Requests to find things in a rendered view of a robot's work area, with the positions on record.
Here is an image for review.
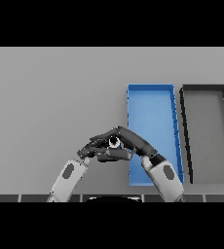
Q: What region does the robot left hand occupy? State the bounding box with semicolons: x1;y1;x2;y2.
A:
77;137;109;160

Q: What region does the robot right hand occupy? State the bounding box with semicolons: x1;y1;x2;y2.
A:
90;125;168;167

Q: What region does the blue bin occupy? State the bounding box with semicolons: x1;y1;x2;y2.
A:
127;83;185;187

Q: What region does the dark grey bin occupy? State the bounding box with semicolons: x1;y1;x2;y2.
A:
179;84;224;185

